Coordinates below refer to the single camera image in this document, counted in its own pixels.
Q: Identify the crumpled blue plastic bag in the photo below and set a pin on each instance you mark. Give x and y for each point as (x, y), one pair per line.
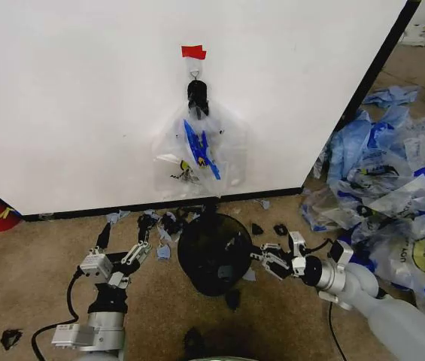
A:
(392, 94)

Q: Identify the clear garbage bag blue print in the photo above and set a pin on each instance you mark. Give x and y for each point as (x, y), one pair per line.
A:
(231, 150)

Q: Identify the dark grey scrap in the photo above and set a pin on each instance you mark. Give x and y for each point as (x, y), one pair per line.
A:
(225, 271)

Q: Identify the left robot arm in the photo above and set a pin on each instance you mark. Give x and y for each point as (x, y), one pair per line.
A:
(105, 331)

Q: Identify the black clip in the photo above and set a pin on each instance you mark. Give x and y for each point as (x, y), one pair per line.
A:
(197, 96)

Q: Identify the black plastic scrap cluster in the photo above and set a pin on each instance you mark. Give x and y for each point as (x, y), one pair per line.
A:
(170, 222)

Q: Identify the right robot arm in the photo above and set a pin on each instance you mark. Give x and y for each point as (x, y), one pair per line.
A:
(385, 312)

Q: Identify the small clear blue plastic bag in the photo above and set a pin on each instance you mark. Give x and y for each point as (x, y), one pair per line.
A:
(325, 210)

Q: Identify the large blue plastic bag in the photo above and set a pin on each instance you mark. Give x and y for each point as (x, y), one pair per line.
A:
(355, 150)

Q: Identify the clear plastic bag blue print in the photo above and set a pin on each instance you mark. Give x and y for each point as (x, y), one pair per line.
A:
(392, 188)

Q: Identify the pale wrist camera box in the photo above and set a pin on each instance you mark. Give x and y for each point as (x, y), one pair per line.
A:
(296, 242)
(93, 266)

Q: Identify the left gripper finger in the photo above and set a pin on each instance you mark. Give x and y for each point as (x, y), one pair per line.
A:
(104, 235)
(138, 251)

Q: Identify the clear bag yellow circle print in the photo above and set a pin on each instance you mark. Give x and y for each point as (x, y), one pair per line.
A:
(419, 255)

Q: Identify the metal wall hook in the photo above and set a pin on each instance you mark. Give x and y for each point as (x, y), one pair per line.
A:
(196, 72)

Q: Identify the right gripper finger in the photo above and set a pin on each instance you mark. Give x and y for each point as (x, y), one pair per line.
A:
(274, 249)
(276, 267)

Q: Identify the blue plastic scrap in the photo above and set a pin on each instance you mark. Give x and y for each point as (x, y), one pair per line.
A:
(263, 204)
(116, 216)
(250, 276)
(163, 252)

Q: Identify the black mesh trash bin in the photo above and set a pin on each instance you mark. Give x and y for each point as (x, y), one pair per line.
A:
(212, 280)

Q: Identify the red tape strip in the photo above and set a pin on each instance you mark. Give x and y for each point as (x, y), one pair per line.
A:
(193, 52)

